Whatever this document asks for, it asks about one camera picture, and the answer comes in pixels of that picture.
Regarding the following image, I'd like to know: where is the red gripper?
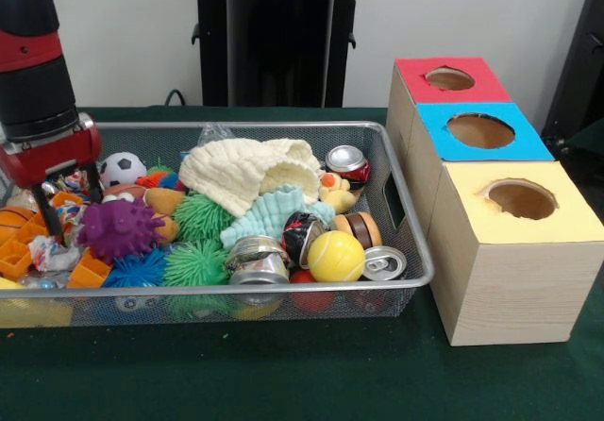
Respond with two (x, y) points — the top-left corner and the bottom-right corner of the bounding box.
(0, 124), (105, 244)

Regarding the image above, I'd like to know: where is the clear shallow mesh bin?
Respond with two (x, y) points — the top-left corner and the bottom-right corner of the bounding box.
(0, 122), (435, 329)

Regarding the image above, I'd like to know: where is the wooden box with three holes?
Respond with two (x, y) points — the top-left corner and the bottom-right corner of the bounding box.
(385, 58), (604, 347)

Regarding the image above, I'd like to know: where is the purple spiky ball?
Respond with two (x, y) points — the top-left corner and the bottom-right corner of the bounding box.
(77, 197), (166, 263)

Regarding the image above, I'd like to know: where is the small soccer ball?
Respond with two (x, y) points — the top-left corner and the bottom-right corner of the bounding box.
(100, 152), (148, 189)

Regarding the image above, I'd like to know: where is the small orange basketball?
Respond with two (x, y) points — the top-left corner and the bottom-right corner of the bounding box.
(0, 205), (39, 245)

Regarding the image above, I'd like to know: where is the green spiky ball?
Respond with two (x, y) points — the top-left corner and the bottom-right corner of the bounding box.
(162, 240), (230, 288)

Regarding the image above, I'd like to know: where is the clear plastic bag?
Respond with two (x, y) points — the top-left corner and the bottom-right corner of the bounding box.
(196, 122), (237, 146)

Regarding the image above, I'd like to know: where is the cream knitted cloth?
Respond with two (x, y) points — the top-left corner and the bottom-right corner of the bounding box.
(179, 138), (324, 216)

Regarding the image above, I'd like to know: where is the crushed silver can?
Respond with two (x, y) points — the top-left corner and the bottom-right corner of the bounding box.
(224, 235), (292, 286)

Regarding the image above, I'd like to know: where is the light teal cloth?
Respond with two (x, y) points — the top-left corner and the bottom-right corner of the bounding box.
(219, 184), (334, 251)

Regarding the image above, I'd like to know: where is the yellow tennis ball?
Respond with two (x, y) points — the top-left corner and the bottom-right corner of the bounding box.
(307, 230), (366, 283)

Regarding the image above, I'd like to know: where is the dark green table cloth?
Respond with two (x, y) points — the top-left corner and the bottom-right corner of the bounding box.
(0, 108), (604, 421)

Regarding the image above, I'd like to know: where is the red soda can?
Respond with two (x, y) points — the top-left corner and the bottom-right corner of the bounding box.
(325, 144), (372, 191)

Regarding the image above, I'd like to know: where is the silver can with pull tab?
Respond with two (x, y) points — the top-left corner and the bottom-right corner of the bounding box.
(362, 245), (409, 282)

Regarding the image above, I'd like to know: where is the black side stand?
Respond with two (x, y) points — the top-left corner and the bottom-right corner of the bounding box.
(543, 0), (604, 153)

